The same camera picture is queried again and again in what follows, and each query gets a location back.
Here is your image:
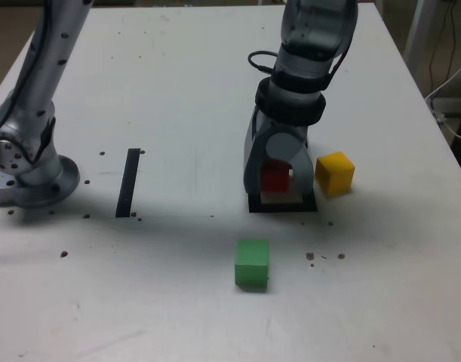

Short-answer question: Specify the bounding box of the green cube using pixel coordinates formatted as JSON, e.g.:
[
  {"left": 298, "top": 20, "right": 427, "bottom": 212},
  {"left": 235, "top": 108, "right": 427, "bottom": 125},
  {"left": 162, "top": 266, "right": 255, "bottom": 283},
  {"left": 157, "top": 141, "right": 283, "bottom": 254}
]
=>
[{"left": 234, "top": 238, "right": 270, "bottom": 293}]

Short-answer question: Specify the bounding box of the white background cable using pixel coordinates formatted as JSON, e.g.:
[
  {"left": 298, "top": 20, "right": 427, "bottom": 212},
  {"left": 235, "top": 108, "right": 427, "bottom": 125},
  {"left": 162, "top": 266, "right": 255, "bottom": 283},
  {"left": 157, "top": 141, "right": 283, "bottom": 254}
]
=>
[{"left": 424, "top": 55, "right": 461, "bottom": 141}]

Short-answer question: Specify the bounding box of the red cube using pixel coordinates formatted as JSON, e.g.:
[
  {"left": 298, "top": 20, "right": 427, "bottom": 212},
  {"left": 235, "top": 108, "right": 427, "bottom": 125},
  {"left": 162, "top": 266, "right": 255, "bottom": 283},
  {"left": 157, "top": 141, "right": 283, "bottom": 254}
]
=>
[{"left": 260, "top": 159, "right": 292, "bottom": 195}]

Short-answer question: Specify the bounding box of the white background post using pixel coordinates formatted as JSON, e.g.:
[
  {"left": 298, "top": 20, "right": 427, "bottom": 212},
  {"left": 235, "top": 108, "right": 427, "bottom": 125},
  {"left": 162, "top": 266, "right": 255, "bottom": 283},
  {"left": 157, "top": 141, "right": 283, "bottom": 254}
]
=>
[{"left": 402, "top": 0, "right": 437, "bottom": 72}]

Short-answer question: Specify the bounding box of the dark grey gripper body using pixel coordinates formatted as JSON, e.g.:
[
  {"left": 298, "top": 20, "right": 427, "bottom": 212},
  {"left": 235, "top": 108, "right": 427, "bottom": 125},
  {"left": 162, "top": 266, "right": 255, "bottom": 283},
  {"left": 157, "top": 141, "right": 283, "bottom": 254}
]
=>
[{"left": 261, "top": 114, "right": 311, "bottom": 149}]

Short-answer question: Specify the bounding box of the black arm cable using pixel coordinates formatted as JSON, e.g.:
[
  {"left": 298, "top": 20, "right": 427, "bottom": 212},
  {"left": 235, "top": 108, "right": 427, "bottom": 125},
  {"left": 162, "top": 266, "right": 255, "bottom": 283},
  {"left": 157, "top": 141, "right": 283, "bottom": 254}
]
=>
[{"left": 247, "top": 50, "right": 280, "bottom": 75}]

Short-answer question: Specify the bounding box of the black tape strip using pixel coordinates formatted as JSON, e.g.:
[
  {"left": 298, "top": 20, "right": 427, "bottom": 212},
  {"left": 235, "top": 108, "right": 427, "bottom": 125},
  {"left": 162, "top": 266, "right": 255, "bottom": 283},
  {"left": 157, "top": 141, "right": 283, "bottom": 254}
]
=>
[{"left": 115, "top": 148, "right": 142, "bottom": 219}]

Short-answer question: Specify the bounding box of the black background cable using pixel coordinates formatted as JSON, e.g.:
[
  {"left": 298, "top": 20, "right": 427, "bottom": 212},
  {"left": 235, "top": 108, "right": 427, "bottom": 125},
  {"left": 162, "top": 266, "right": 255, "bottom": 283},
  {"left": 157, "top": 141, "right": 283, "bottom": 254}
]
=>
[{"left": 427, "top": 0, "right": 458, "bottom": 96}]

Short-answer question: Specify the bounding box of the yellow cube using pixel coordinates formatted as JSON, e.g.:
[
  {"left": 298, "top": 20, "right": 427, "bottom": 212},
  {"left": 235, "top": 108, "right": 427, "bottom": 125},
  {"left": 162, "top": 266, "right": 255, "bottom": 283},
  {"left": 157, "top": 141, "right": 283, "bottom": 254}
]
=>
[{"left": 314, "top": 150, "right": 356, "bottom": 197}]

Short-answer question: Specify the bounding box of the black tape square outline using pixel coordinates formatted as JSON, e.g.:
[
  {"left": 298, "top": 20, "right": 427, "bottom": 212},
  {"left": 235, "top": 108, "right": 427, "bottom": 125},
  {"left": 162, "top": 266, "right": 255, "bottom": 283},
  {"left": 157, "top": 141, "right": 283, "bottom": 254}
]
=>
[{"left": 247, "top": 190, "right": 319, "bottom": 214}]

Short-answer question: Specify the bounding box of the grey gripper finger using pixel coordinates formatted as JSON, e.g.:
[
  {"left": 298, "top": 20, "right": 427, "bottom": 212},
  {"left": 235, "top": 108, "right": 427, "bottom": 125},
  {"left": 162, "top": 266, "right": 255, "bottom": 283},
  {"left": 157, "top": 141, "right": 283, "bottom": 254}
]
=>
[
  {"left": 266, "top": 131, "right": 315, "bottom": 198},
  {"left": 243, "top": 108, "right": 272, "bottom": 195}
]

